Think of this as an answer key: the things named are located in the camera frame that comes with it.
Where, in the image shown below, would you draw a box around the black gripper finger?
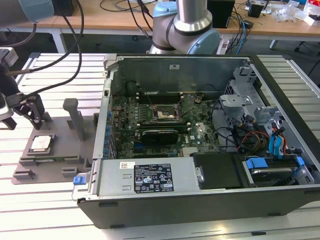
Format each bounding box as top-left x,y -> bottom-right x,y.
0,114 -> 17,131
23,93 -> 46,131

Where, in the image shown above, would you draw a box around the silver green CPU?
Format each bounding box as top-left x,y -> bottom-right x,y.
29,134 -> 57,152

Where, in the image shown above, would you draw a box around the CPU socket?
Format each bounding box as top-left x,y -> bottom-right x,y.
151,104 -> 181,124

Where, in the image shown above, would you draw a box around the grey parts rack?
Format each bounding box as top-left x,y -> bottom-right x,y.
12,98 -> 101,186

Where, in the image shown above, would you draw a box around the green RAM stick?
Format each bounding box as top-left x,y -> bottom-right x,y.
21,154 -> 79,161

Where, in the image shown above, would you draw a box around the wide black box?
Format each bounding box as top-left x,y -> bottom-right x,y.
53,0 -> 77,17

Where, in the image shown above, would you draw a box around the grey power supply box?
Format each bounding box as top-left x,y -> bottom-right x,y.
98,158 -> 201,199

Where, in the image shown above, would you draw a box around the black RAM slot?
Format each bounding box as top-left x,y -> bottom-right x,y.
136,92 -> 184,96
136,96 -> 184,100
136,123 -> 190,127
138,125 -> 190,129
138,121 -> 187,125
136,127 -> 192,131
137,94 -> 183,98

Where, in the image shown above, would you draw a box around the black graphics card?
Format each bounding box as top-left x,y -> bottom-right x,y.
140,128 -> 180,146

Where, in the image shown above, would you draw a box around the silver chipset heatsink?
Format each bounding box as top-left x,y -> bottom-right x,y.
181,146 -> 199,157

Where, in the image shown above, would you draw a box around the green motherboard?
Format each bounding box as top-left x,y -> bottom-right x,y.
109,92 -> 223,160

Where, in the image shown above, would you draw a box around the black grey PC case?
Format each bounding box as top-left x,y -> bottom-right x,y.
71,53 -> 320,230

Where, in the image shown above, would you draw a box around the black plastic shroud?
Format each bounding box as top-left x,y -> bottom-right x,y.
192,151 -> 244,190

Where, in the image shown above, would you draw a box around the white power strip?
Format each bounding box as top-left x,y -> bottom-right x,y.
216,39 -> 231,55

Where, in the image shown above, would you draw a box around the grey metal disk bay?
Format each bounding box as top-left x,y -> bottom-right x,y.
219,66 -> 285,126

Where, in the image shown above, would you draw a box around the tall black box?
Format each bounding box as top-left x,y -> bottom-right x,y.
206,0 -> 236,29

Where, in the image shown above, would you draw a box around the small black box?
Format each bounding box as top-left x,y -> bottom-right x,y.
247,2 -> 264,18

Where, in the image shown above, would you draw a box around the hard disk in blue carrier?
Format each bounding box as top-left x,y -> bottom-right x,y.
241,156 -> 305,188

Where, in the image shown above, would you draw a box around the clear plastic bags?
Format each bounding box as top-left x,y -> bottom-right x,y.
273,2 -> 309,23

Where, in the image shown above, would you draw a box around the white red carton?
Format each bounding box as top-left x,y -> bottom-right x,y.
303,0 -> 320,26

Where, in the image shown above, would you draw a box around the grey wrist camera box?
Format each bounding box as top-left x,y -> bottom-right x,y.
0,47 -> 19,69

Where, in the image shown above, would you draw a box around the black cable brass plug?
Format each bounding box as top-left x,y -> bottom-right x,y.
5,12 -> 77,76

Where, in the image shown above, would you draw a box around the black camera cable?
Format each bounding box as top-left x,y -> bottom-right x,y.
23,0 -> 85,99
0,21 -> 38,50

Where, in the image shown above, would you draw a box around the black power wire bundle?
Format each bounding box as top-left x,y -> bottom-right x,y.
231,113 -> 253,151

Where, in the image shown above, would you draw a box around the blue cable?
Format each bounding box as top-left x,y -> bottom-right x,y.
236,12 -> 250,55

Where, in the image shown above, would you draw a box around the yellow red wire bundle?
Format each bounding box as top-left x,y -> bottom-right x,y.
237,129 -> 272,152

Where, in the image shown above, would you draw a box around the blue flat wire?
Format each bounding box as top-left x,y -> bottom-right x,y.
274,126 -> 286,161
268,127 -> 279,161

